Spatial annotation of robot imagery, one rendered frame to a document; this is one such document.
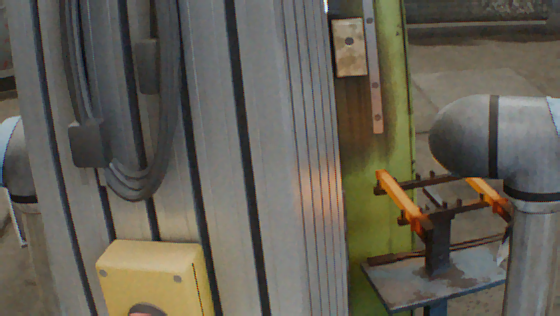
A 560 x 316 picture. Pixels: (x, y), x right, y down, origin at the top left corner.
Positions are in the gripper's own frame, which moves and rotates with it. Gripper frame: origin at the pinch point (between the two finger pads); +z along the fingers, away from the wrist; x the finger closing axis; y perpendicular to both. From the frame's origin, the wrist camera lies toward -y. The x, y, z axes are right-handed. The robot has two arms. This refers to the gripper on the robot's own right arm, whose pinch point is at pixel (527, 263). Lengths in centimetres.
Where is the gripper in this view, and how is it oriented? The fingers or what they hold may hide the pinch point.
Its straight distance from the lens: 163.5
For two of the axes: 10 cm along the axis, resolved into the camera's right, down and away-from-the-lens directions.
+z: 1.0, 9.3, 3.5
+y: -2.0, 3.6, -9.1
